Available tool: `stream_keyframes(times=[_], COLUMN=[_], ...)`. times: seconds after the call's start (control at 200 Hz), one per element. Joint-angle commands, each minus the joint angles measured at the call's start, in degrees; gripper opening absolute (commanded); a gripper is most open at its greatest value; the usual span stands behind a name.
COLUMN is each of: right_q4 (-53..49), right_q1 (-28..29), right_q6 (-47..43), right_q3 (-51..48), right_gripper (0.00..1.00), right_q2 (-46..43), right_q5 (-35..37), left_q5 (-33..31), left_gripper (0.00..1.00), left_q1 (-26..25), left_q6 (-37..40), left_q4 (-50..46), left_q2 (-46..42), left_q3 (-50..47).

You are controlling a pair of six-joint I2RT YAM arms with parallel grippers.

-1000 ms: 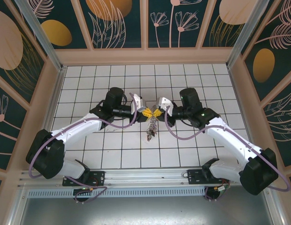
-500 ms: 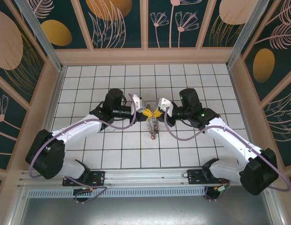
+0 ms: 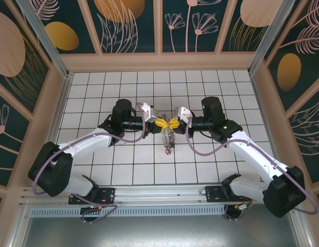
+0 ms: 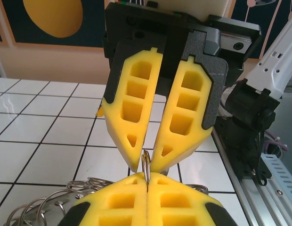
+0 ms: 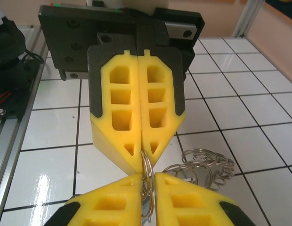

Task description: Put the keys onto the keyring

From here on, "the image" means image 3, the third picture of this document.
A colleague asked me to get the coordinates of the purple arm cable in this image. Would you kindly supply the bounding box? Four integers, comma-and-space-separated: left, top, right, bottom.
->
32, 102, 150, 224
186, 117, 319, 222

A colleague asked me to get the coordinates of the grey metal panel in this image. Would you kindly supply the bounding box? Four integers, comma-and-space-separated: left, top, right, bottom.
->
20, 215, 312, 247

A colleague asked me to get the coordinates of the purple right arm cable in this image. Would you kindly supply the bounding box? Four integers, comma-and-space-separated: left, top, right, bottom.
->
186, 117, 319, 222

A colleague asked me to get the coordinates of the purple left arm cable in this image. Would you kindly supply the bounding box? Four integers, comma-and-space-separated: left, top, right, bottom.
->
32, 102, 150, 224

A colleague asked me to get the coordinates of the aluminium corner post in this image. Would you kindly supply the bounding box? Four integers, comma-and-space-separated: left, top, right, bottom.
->
248, 0, 294, 75
15, 0, 73, 79

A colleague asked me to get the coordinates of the slotted grey cable duct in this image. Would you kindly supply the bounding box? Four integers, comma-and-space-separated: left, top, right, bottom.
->
29, 207, 227, 217

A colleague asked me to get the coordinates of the toothed metal ring disc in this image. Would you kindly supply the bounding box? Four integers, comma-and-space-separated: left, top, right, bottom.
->
161, 114, 177, 156

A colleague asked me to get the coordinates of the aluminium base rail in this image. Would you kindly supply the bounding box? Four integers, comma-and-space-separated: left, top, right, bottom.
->
19, 182, 297, 207

